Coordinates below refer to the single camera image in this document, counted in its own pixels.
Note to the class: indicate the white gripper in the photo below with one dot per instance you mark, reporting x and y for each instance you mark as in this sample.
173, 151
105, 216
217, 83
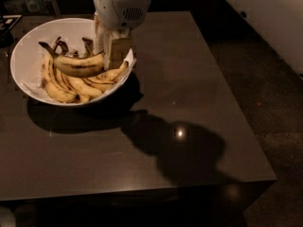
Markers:
118, 11

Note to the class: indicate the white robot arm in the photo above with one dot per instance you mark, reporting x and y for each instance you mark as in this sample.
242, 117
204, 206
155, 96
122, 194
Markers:
278, 22

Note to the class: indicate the right small yellow banana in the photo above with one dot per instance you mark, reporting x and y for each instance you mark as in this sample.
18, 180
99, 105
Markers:
113, 74

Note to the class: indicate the white bowl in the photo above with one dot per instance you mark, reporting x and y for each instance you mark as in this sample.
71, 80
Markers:
72, 37

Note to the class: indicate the shelf with bottles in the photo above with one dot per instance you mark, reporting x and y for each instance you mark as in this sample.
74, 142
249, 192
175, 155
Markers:
29, 7

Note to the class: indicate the black object left edge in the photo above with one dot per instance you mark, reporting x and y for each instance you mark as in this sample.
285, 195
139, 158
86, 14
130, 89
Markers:
7, 22

